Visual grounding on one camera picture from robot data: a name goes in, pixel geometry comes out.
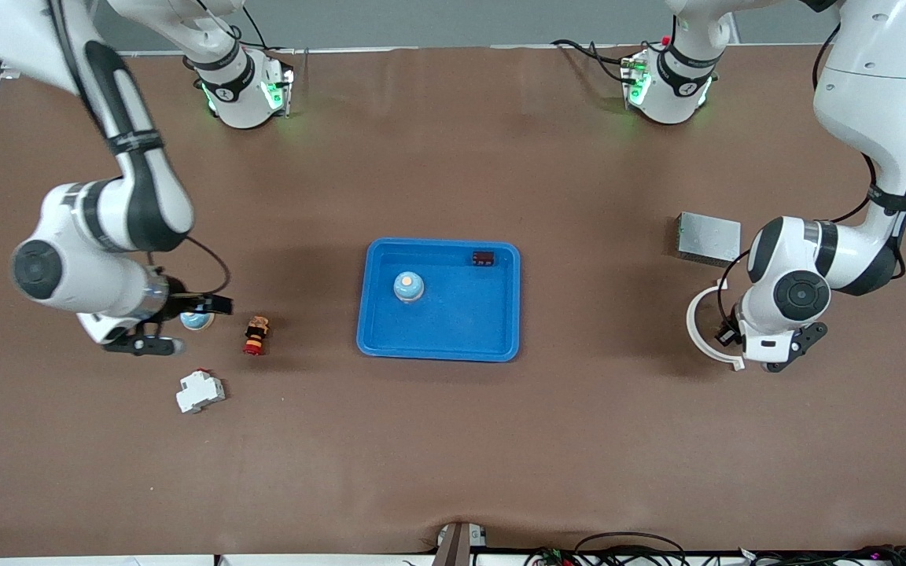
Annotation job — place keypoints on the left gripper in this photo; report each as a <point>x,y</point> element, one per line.
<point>727,334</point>

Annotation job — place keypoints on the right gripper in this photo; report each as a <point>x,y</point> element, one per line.
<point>178,302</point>

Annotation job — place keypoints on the blue round bell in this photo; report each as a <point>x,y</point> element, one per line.
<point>408,286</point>
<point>195,321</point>

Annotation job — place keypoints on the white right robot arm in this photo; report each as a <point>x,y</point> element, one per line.
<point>91,236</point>

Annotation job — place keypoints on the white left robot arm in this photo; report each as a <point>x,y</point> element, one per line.
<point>870,94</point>

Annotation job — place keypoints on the orange red push button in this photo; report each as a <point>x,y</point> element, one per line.
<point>256,335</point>

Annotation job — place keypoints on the white circuit breaker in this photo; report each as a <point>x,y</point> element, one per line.
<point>200,391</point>

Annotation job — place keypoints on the silver metal box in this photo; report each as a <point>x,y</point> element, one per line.
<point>705,236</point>

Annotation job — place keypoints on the blue plastic tray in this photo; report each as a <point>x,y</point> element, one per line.
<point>453,330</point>

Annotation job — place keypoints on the brown paper table cover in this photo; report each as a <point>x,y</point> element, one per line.
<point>453,440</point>

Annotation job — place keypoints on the white curved plastic bracket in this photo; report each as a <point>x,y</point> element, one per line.
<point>691,322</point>

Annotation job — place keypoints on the metal camera post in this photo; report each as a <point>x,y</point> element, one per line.
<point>453,546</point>

